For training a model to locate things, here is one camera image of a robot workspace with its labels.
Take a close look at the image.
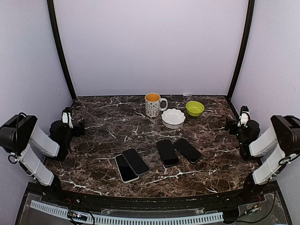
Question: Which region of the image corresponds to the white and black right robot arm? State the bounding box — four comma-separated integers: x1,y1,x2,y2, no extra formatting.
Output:
225,106,300,203

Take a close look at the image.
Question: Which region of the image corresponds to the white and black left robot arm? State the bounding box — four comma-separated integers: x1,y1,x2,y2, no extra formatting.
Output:
0,112,85,204

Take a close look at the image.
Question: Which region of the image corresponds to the black phone white case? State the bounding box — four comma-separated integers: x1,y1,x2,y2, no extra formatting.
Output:
115,154,139,183

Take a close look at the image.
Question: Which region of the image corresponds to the black phone dark case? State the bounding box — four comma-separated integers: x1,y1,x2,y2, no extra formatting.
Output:
157,140,179,167

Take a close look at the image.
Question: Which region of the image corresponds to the black phone grey case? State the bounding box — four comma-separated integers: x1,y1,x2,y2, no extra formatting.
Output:
122,149,150,176

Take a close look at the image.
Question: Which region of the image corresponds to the lime green bowl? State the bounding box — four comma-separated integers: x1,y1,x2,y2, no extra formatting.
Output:
186,101,205,117

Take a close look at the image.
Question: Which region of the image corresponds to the white scalloped ceramic dish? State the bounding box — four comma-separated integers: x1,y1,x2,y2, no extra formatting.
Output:
161,108,186,129

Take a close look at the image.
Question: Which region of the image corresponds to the white spotted mug orange inside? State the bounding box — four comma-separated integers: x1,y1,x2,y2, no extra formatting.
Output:
145,93,168,118

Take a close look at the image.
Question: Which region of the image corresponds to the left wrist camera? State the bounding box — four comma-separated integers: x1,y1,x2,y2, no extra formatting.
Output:
62,107,73,129

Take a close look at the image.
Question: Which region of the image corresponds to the black right frame post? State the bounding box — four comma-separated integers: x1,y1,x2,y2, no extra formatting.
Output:
226,0,255,102

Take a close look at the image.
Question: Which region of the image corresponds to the black frame post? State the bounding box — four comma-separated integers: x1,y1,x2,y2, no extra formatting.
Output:
47,0,77,101
226,0,255,102

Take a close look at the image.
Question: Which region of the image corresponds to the white slotted cable duct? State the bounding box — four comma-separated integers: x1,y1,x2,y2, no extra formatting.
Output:
30,200,224,225

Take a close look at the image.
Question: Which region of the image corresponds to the black left frame post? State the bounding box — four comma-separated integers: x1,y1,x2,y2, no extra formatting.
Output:
47,0,77,101

